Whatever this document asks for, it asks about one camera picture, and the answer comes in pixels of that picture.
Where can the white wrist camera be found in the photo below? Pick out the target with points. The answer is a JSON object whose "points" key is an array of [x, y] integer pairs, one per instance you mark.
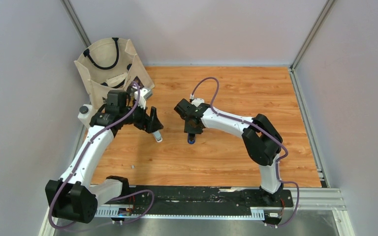
{"points": [[141, 96], [196, 101]]}

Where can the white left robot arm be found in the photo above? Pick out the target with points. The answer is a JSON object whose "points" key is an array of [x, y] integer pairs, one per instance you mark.
{"points": [[72, 197]]}

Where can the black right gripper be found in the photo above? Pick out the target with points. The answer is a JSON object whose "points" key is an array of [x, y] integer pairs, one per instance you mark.
{"points": [[188, 130]]}

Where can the white plastic bottle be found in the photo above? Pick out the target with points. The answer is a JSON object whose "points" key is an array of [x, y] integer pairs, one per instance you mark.
{"points": [[86, 112]]}

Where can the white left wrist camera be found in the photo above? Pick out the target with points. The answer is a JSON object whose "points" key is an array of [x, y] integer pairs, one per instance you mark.
{"points": [[141, 96]]}

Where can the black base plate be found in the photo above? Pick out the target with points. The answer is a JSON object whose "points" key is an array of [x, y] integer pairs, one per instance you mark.
{"points": [[195, 201]]}

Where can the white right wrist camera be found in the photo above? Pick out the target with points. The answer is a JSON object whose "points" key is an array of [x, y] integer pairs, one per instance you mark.
{"points": [[196, 101]]}

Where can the beige canvas tote bag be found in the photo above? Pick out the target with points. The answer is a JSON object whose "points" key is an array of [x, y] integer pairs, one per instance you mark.
{"points": [[111, 63]]}

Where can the dark blue stapler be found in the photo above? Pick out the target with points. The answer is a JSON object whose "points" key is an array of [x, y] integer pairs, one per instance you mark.
{"points": [[191, 140]]}

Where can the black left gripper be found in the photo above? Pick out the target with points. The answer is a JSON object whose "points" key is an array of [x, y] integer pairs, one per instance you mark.
{"points": [[149, 124]]}

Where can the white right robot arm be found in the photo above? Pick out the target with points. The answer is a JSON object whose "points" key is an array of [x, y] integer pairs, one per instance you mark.
{"points": [[261, 139]]}

